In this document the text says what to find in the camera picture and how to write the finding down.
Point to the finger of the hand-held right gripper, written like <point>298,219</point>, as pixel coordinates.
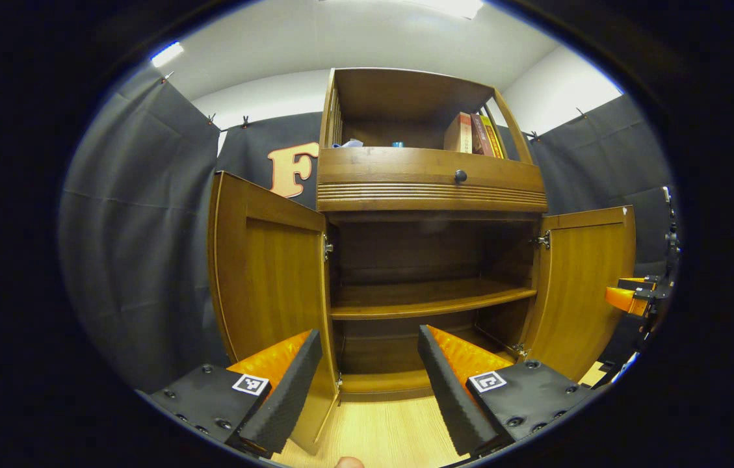
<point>623,300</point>
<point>636,282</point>

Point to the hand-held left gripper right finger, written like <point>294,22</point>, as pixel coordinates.
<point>448,396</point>

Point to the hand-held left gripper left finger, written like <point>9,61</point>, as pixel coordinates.
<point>285,396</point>

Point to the wooden cabinet door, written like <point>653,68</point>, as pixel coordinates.
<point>275,279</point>
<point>581,286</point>

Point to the wooden cabinet shelf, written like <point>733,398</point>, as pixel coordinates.
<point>432,299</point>

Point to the yellow book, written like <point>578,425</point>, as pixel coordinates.
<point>494,138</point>

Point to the black drawer knob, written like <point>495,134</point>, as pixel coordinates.
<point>461,176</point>

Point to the black backdrop cloth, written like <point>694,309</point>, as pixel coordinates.
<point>132,260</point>

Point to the maroon book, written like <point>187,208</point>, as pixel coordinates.
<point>482,136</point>

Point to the tan book with red spine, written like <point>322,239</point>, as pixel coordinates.
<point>458,133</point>

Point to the wooden drawer front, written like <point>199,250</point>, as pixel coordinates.
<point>373,170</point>

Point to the white and blue cloth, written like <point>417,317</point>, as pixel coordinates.
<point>348,143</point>

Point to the small ceiling light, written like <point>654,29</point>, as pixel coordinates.
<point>167,54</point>

